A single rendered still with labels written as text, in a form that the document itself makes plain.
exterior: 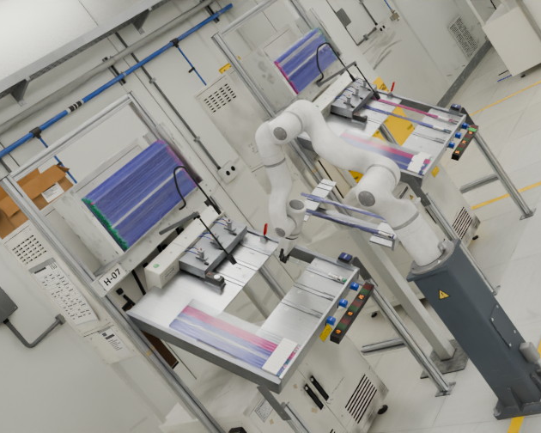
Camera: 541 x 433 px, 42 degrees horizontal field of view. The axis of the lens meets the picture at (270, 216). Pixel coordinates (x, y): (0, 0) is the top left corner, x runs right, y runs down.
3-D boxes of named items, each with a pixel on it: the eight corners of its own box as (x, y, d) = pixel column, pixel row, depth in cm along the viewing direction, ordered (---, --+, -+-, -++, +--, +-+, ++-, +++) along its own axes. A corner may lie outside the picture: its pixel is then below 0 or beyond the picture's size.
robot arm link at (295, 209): (294, 238, 290) (305, 226, 296) (299, 216, 281) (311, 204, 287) (276, 228, 292) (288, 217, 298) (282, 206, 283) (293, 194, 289)
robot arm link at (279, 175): (267, 174, 268) (291, 240, 282) (288, 154, 279) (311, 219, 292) (249, 174, 274) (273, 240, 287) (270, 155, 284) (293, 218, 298)
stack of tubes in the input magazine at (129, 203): (199, 184, 319) (162, 136, 314) (127, 249, 285) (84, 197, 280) (184, 192, 328) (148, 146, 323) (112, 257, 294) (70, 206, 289)
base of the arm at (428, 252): (460, 236, 268) (434, 198, 264) (446, 265, 254) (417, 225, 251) (420, 251, 281) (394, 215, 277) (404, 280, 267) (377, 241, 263)
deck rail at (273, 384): (281, 391, 260) (281, 380, 256) (278, 394, 259) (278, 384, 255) (129, 320, 288) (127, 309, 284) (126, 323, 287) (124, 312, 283)
